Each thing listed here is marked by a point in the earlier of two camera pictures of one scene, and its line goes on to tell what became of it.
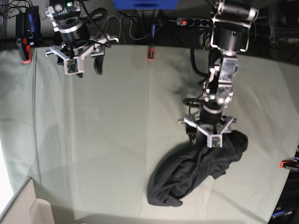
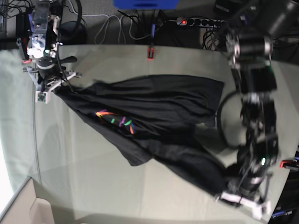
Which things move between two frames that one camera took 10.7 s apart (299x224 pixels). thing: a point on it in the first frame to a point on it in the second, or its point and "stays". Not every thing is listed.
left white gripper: [75, 65] to [43, 91]
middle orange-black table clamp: [148, 55] stays
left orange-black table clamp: [24, 47] stays
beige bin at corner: [24, 207] stays
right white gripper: [214, 140] to [259, 208]
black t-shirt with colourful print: [184, 168] to [159, 117]
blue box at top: [145, 4] stays
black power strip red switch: [193, 22] stays
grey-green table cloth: [91, 142] stays
